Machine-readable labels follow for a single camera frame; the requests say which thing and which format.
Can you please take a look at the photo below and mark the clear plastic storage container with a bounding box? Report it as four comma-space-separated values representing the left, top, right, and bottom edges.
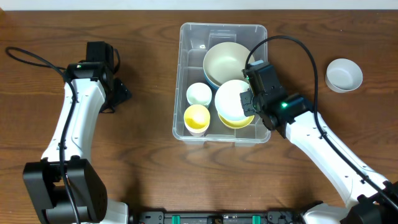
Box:
172, 22, 271, 146

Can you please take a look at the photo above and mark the yellow cup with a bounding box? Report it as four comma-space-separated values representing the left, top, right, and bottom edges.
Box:
183, 105, 211, 132

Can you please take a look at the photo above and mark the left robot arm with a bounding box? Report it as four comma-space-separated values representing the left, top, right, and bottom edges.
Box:
22, 42, 131, 223

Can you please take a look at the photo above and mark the pink cup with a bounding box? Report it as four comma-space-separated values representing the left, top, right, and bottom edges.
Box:
188, 129, 206, 137

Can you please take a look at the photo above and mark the white small bowl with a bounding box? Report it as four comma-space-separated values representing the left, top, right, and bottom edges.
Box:
215, 80, 249, 121

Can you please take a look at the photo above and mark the grey small bowl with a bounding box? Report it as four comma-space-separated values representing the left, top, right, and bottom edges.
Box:
325, 58, 363, 93

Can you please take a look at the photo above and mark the light blue cup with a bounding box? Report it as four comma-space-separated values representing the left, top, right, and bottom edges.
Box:
203, 95, 212, 108

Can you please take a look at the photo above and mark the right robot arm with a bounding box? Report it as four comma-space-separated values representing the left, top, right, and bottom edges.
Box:
240, 91, 397, 223

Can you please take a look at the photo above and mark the dark blue bowl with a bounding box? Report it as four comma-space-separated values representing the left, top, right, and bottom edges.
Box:
204, 73, 219, 90

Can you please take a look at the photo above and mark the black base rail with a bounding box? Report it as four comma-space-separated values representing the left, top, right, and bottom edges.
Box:
133, 211, 304, 224

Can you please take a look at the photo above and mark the yellow small bowl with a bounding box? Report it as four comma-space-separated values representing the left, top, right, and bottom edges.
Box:
218, 114, 254, 129

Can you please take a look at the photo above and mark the cream large bowl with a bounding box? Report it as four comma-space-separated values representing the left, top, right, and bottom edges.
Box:
203, 42, 250, 87

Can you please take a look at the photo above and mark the cream white cup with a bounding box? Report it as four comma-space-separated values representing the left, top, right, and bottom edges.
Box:
186, 82, 213, 106

